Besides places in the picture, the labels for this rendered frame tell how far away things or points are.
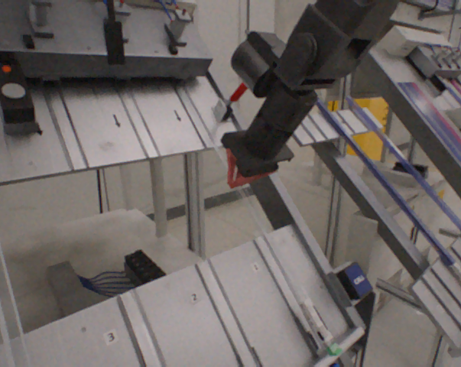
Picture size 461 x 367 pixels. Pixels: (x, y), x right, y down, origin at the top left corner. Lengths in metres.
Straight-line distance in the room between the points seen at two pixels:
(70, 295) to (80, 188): 1.57
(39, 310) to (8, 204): 1.47
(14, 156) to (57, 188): 1.78
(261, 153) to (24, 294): 0.67
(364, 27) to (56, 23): 0.43
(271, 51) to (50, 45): 0.31
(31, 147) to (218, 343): 0.35
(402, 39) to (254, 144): 1.13
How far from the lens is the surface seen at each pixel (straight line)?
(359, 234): 0.77
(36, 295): 0.90
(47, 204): 2.28
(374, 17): 0.37
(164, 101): 0.60
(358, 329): 0.56
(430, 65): 1.59
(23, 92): 0.49
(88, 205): 2.34
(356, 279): 0.56
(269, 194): 0.59
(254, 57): 0.43
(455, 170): 1.24
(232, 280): 0.47
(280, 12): 1.63
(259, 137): 0.43
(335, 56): 0.36
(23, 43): 0.54
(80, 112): 0.54
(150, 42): 0.61
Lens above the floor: 1.10
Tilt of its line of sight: 19 degrees down
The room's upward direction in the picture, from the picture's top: straight up
